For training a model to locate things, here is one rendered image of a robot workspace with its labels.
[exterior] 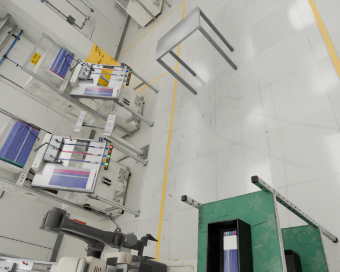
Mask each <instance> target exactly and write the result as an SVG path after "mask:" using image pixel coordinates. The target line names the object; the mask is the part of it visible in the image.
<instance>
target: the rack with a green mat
mask: <svg viewBox="0 0 340 272"><path fill-rule="evenodd" d="M251 182H252V183H253V184H254V185H256V186H257V187H258V188H260V189H261V190H260V191H255V192H251V193H246V194H242V195H238V196H233V197H230V198H226V199H221V200H217V201H212V202H208V203H204V204H202V203H200V202H198V201H196V200H194V199H192V198H190V197H188V196H187V195H183V196H181V201H183V202H185V203H187V204H189V205H191V206H192V207H194V208H196V209H198V210H199V216H198V256H197V272H206V250H207V223H209V222H216V221H223V220H230V219H237V218H238V219H240V220H242V221H244V222H245V223H247V224H249V225H250V229H251V246H252V256H253V272H287V266H286V262H285V255H284V250H287V249H291V250H293V251H294V252H296V253H297V254H299V256H300V261H301V266H302V272H331V270H330V266H329V261H328V257H327V253H326V250H325V245H324V241H323V236H322V235H324V236H325V237H327V238H328V239H329V240H331V241H332V242H334V243H337V242H338V238H337V237H336V236H334V235H333V234H331V233H330V232H329V231H328V230H326V229H325V228H324V227H322V226H321V225H320V224H319V223H317V222H316V221H315V220H314V219H312V218H311V217H310V216H309V215H307V214H306V213H305V212H303V211H302V210H301V209H299V208H298V207H297V206H295V205H294V204H293V203H292V202H290V201H289V200H288V199H287V198H285V197H284V196H283V195H282V194H280V193H279V192H278V191H276V190H275V189H274V188H272V187H271V186H270V185H269V184H267V183H266V182H265V181H263V180H262V179H261V178H260V177H258V176H257V175H254V176H251ZM277 201H278V202H279V203H280V204H282V205H283V206H285V207H286V208H287V209H289V210H290V211H291V212H293V213H294V214H295V215H297V216H298V217H300V218H301V219H302V220H303V221H305V222H306V223H308V225H301V226H293V227H286V228H281V227H280V220H279V215H278V208H277Z"/></svg>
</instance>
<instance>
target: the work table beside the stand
mask: <svg viewBox="0 0 340 272"><path fill-rule="evenodd" d="M200 16H201V17H202V18H203V19H204V20H205V21H206V23H207V24H208V25H209V26H210V27H211V28H212V30H213V31H214V32H215V33H216V34H217V35H218V37H219V38H220V39H221V40H222V41H223V42H224V44H225V45H226V46H227V48H229V49H230V51H231V52H232V51H233V50H234V49H233V47H232V46H231V45H230V44H229V43H228V42H227V40H226V39H225V38H224V36H223V35H222V34H221V33H220V32H219V31H218V29H217V28H216V27H215V26H214V25H213V23H212V22H211V21H210V20H209V19H208V17H207V16H206V15H205V14H204V13H203V12H202V10H201V9H200V8H199V7H198V6H197V7H196V8H195V9H194V10H193V11H191V12H190V13H189V14H188V15H187V16H186V17H184V18H183V19H182V20H181V21H180V22H179V23H178V24H176V25H175V26H174V27H172V28H171V29H170V30H169V31H168V32H167V33H165V34H164V35H163V36H162V37H161V38H160V39H158V42H157V52H156V59H155V60H156V61H157V62H158V63H159V64H160V65H161V66H163V67H164V68H165V69H166V70H167V71H168V72H169V73H170V74H172V75H173V76H174V77H175V78H176V79H177V80H178V81H179V82H181V83H182V84H183V85H184V86H185V87H187V88H188V89H189V90H190V91H191V92H192V93H193V94H194V95H196V94H197V92H196V91H195V90H194V89H193V88H192V87H191V86H190V85H189V84H187V83H186V82H185V81H184V80H183V79H182V78H181V77H180V76H179V75H178V74H177V73H175V72H174V71H173V70H172V69H171V68H170V67H169V66H168V65H167V64H166V63H164V62H163V61H162V60H161V58H162V57H163V56H165V55H166V54H168V53H170V54H171V55H172V56H173V57H174V58H175V59H176V60H177V61H178V62H179V63H180V64H181V65H182V66H183V67H184V68H186V69H187V70H188V71H189V72H190V73H191V74H192V75H193V76H194V77H195V76H196V73H195V72H194V71H193V70H192V69H191V68H190V67H189V66H188V65H187V64H186V63H185V62H184V61H182V60H181V59H180V58H179V57H178V56H177V55H176V54H175V53H174V52H173V51H172V50H173V49H174V48H175V47H176V46H178V45H179V44H180V43H181V42H183V41H184V40H185V39H186V38H188V37H189V36H190V35H191V34H193V33H194V32H195V31H196V30H199V31H200V32H201V33H202V34H203V35H204V36H205V37H206V38H207V40H208V41H209V42H210V43H211V44H212V45H213V46H214V47H215V48H216V50H217V51H218V52H219V53H220V54H221V56H222V57H223V58H224V59H225V60H226V61H227V62H228V63H229V65H230V66H231V67H232V68H233V69H234V70H237V66H236V65H235V64H234V63H233V62H232V60H231V59H230V58H229V57H228V56H227V55H226V54H225V53H224V51H223V50H222V49H221V48H220V47H219V46H218V45H217V43H216V42H215V41H214V40H213V39H212V37H211V36H210V35H209V34H208V33H207V32H206V31H205V29H204V28H203V27H202V26H201V23H200Z"/></svg>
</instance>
